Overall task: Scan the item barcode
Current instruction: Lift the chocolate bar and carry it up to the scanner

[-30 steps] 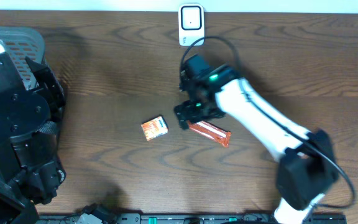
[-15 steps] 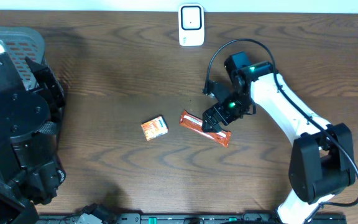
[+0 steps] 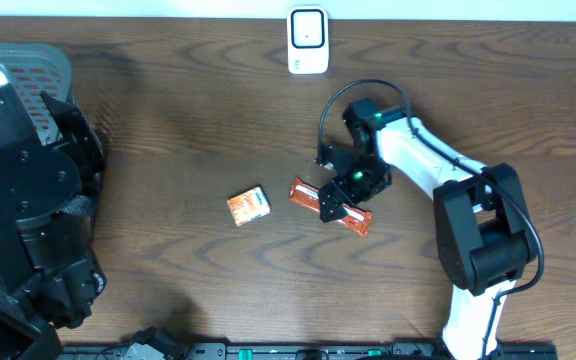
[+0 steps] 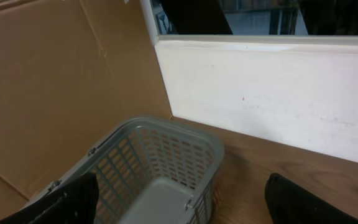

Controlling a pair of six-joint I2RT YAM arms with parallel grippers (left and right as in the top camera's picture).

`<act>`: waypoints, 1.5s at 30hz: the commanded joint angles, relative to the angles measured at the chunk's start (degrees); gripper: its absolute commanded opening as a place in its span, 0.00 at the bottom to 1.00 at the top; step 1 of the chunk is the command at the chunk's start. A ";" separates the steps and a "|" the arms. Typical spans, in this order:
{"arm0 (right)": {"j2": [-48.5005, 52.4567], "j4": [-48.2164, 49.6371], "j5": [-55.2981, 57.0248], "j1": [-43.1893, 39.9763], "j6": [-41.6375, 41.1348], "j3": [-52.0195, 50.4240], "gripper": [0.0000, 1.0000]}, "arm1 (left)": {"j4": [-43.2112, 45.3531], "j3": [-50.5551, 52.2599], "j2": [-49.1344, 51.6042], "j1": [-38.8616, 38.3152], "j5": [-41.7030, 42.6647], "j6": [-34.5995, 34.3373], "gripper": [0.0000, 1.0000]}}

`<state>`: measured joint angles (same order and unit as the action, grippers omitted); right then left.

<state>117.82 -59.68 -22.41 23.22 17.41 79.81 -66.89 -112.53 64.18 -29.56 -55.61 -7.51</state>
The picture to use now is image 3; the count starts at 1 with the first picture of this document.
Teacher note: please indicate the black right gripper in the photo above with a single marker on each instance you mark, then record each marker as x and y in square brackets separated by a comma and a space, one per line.
[332, 202]

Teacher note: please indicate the red Top chocolate bar wrapper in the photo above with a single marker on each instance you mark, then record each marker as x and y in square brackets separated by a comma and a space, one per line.
[354, 219]

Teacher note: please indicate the orange snack box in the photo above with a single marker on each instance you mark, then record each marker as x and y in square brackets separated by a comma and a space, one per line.
[248, 206]

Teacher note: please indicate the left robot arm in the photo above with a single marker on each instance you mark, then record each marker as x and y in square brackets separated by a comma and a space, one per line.
[49, 193]

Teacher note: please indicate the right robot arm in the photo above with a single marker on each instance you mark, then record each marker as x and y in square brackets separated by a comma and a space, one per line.
[484, 235]

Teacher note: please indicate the white barcode scanner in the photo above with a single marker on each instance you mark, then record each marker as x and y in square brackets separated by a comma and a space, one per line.
[308, 45]

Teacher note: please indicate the grey plastic mesh basket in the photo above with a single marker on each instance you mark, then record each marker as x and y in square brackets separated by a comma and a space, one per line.
[33, 68]

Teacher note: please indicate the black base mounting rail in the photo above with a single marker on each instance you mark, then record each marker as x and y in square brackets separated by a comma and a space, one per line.
[221, 351]

